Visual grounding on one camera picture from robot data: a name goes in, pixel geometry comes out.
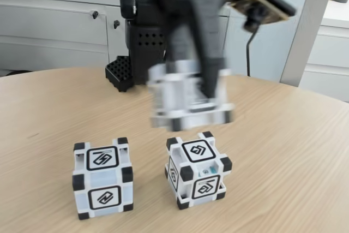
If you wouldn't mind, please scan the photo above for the dark camera cable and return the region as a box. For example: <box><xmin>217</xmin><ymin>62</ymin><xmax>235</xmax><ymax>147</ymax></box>
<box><xmin>245</xmin><ymin>29</ymin><xmax>259</xmax><ymax>77</ymax></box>

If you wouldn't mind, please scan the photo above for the white low cabinet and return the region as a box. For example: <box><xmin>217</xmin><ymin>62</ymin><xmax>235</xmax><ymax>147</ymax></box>
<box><xmin>0</xmin><ymin>0</ymin><xmax>231</xmax><ymax>77</ymax></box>

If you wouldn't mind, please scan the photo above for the camera board on black mount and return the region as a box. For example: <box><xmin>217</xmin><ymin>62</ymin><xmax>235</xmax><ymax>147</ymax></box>
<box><xmin>225</xmin><ymin>0</ymin><xmax>297</xmax><ymax>34</ymax></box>

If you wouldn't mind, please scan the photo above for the grey vertical frame post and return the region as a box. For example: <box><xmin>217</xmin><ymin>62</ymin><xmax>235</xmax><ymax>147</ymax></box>
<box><xmin>279</xmin><ymin>0</ymin><xmax>340</xmax><ymax>89</ymax></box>

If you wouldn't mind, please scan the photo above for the black perforated base block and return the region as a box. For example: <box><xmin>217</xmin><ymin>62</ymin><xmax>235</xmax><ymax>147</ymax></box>
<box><xmin>105</xmin><ymin>55</ymin><xmax>135</xmax><ymax>93</ymax></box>

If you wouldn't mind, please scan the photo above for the white cube crossed symbol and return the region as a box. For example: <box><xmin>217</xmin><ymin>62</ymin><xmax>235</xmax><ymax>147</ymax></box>
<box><xmin>147</xmin><ymin>59</ymin><xmax>237</xmax><ymax>133</ymax></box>

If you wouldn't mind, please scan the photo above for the white cube lightning symbol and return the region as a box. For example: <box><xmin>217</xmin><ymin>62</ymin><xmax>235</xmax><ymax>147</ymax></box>
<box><xmin>72</xmin><ymin>136</ymin><xmax>135</xmax><ymax>220</ymax></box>

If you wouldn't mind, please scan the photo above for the white drawer unit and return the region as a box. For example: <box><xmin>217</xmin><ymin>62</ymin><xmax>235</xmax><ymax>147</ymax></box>
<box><xmin>298</xmin><ymin>0</ymin><xmax>349</xmax><ymax>103</ymax></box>

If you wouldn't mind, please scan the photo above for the white cube double diamond symbol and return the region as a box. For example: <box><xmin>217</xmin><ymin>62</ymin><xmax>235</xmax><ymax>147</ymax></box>
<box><xmin>164</xmin><ymin>131</ymin><xmax>233</xmax><ymax>211</ymax></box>

